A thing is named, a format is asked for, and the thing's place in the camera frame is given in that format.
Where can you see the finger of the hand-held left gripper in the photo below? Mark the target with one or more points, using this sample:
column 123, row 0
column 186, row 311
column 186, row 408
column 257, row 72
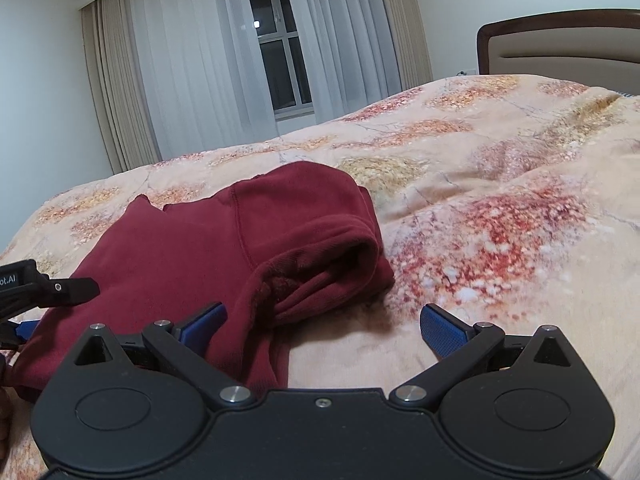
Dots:
column 70, row 291
column 26, row 331

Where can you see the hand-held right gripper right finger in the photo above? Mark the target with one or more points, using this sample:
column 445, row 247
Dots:
column 442, row 331

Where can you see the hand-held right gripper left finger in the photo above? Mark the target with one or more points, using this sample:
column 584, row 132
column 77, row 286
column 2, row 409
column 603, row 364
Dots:
column 204, row 327

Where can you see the maroon sweatshirt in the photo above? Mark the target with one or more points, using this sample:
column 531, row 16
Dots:
column 200, row 250

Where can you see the person's left hand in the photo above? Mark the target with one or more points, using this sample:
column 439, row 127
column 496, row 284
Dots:
column 4, row 425

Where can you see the floral printed blanket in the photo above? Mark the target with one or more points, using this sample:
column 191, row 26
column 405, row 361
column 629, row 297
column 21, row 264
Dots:
column 500, row 200

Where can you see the beige curtain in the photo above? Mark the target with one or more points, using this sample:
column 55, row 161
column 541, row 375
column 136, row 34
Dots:
column 402, row 20
column 117, row 100

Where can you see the sheer white curtain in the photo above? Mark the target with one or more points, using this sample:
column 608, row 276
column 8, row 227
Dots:
column 345, row 35
column 200, row 60

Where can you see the window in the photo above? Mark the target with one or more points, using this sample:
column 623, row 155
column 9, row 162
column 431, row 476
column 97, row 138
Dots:
column 277, row 45

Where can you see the white wall socket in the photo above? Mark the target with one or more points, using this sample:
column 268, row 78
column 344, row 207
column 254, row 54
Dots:
column 469, row 71

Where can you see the padded headboard with brown frame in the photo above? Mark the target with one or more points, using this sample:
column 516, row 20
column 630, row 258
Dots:
column 565, row 45

